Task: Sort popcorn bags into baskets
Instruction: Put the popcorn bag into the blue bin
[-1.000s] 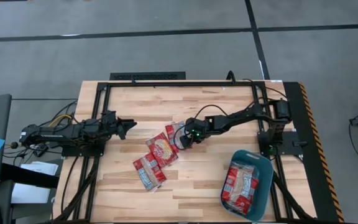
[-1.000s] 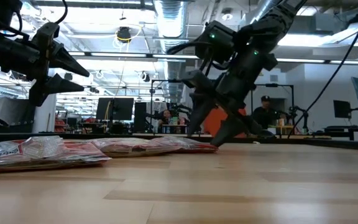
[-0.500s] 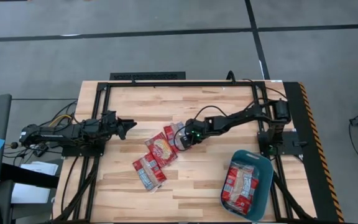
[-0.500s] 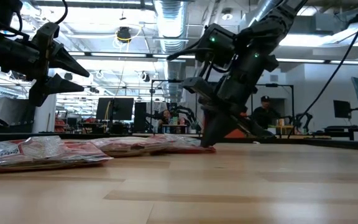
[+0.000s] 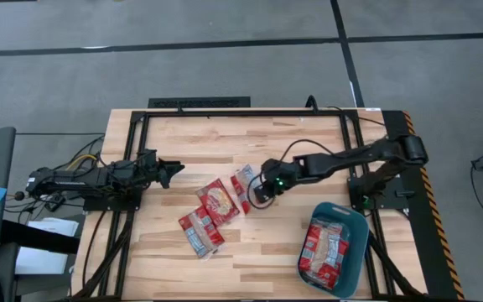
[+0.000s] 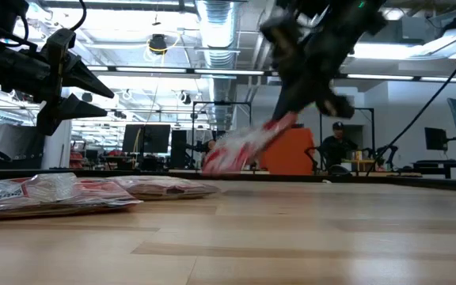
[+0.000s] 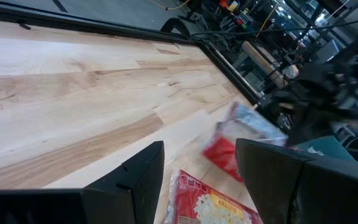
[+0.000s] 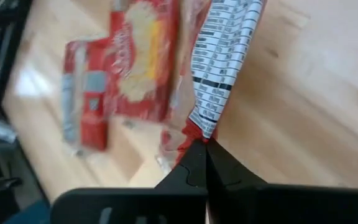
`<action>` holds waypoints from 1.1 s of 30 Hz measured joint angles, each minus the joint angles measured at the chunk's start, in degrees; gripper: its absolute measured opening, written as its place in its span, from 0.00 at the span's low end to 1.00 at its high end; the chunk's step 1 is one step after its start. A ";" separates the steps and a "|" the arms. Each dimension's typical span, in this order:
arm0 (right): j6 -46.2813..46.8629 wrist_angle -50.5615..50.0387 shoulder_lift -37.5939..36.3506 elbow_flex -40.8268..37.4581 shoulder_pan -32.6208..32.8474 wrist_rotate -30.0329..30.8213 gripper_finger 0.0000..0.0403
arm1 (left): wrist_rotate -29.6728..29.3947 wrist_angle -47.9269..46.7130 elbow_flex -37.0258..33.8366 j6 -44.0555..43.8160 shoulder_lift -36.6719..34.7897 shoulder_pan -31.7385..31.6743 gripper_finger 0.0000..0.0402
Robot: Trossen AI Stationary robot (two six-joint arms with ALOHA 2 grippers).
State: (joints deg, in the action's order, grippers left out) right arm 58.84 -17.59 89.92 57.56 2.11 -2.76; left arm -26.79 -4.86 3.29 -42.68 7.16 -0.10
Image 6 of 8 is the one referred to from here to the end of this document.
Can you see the long ceiling light strip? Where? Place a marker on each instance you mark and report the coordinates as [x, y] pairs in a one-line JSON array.
[[153, 70], [378, 77]]

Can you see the black round ceiling device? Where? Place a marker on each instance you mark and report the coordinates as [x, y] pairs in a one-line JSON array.
[[157, 43]]

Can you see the black computer tower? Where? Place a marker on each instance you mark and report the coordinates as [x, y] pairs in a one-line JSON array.
[[179, 148]]

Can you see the person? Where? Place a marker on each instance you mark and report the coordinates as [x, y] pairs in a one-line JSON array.
[[337, 148]]

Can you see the orange partition panel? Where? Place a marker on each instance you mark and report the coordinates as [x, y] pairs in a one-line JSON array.
[[287, 154]]

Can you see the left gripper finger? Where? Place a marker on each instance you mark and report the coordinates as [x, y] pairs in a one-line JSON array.
[[83, 77], [75, 109]]

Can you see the silver ventilation duct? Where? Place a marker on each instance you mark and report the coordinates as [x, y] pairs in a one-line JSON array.
[[218, 31]]

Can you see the black metal rack frame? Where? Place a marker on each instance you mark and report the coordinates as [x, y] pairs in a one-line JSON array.
[[222, 103]]

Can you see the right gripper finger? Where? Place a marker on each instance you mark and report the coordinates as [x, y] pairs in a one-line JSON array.
[[287, 99], [301, 97]]

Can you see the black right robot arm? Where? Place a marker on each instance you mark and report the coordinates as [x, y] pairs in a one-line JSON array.
[[370, 16]]

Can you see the large black computer monitor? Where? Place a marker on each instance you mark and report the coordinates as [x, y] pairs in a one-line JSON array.
[[149, 138]]

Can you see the small black computer monitor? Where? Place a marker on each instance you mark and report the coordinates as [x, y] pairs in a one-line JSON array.
[[435, 138]]

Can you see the black desk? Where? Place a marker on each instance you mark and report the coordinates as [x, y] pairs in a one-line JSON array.
[[438, 164]]

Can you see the red popcorn bag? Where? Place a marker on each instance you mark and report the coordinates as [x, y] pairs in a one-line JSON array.
[[34, 194], [244, 146], [164, 186]]

